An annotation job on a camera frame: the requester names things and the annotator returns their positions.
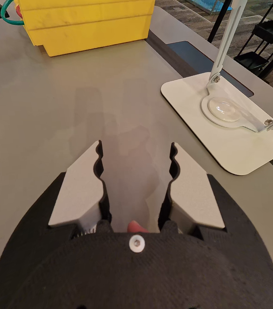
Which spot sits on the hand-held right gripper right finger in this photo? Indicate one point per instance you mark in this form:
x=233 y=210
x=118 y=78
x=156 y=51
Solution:
x=194 y=193

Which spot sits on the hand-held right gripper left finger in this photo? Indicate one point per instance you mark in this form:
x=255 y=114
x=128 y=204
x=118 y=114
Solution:
x=78 y=193

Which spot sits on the yellow plastic bin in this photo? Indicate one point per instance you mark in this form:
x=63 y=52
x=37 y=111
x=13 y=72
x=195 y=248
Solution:
x=85 y=26

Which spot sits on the person's right hand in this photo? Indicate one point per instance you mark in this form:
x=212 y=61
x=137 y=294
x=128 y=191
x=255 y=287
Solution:
x=136 y=228

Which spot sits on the white document stand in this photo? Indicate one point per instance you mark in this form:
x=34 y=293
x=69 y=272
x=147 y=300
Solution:
x=247 y=149

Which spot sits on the black rolling cart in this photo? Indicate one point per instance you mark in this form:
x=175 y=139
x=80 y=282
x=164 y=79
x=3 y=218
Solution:
x=271 y=30

